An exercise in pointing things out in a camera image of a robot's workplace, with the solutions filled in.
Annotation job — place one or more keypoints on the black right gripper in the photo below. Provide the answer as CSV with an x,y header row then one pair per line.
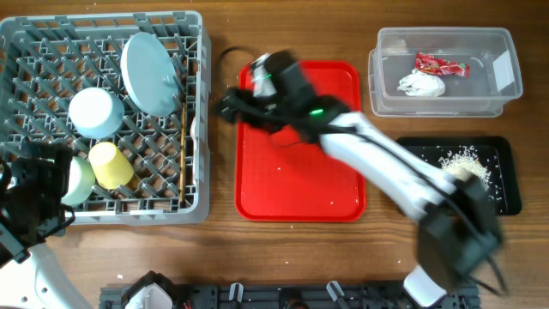
x,y
226,102

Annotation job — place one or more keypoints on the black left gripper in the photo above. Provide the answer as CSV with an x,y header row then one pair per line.
x,y
57,173

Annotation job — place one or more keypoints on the green saucer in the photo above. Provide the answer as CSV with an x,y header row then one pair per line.
x,y
81,182

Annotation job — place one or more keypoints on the yellow cup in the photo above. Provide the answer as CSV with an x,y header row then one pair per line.
x,y
111,168

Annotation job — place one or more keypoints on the white plastic fork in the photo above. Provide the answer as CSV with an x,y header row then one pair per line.
x,y
195,159

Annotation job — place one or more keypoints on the light blue bowl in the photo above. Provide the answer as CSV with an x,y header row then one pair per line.
x,y
96,113

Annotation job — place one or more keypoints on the wooden chopstick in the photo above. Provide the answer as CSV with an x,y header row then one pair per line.
x,y
182,156

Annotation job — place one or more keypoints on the light blue plate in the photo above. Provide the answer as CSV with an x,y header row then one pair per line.
x,y
148,75

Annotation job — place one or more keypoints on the white tissue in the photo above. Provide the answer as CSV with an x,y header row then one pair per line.
x,y
418,84

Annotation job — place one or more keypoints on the red snack wrapper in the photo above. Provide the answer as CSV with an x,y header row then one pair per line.
x,y
431,65

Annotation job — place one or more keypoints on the pile of rice waste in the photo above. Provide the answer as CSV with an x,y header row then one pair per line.
x,y
481,161

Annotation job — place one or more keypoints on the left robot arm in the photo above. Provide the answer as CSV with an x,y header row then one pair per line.
x,y
35,279

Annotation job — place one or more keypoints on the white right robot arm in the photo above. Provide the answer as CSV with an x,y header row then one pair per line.
x,y
458,230

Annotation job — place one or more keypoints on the grey dishwasher rack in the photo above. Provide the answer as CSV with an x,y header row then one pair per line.
x,y
46,60

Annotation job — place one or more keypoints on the clear plastic waste bin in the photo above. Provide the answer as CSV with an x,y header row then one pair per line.
x,y
473,97

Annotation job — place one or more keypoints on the black waste tray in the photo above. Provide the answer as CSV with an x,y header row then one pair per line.
x,y
512,203

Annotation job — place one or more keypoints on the red plastic tray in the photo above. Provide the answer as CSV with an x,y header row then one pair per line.
x,y
280,178

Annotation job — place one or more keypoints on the white label in bin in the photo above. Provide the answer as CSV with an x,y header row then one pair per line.
x,y
503,71

